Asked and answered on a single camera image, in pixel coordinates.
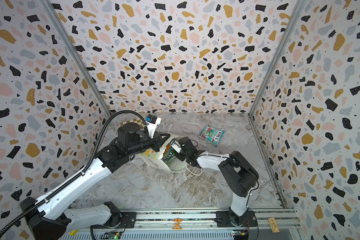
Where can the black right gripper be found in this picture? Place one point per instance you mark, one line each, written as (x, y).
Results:
(184, 150)

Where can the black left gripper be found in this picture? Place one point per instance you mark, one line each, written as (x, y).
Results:
(158, 141)

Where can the teal Fox's candy packet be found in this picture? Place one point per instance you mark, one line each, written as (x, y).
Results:
(168, 154)
(212, 134)

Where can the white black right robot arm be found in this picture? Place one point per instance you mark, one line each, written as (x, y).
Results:
(239, 174)

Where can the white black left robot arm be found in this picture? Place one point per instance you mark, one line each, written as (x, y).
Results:
(49, 218)

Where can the circuit board right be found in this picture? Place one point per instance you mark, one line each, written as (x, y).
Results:
(241, 235)

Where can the green circuit board left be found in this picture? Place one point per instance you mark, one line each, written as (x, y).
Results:
(111, 235)

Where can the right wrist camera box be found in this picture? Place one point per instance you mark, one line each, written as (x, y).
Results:
(175, 146)

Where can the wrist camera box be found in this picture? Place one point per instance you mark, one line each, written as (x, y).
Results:
(152, 123)
(175, 146)

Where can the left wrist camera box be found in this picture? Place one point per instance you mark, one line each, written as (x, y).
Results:
(152, 123)

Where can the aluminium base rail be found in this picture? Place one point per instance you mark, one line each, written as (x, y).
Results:
(197, 224)

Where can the orange figurine on rail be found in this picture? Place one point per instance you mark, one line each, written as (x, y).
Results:
(177, 224)

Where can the wooden tag on rail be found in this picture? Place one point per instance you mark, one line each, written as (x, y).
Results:
(273, 225)

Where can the aluminium corner post left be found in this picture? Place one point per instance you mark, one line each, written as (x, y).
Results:
(53, 16)

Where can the aluminium corner post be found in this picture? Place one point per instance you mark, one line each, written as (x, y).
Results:
(278, 54)
(53, 16)

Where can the aluminium corner post right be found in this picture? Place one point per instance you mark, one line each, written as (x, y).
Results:
(278, 54)

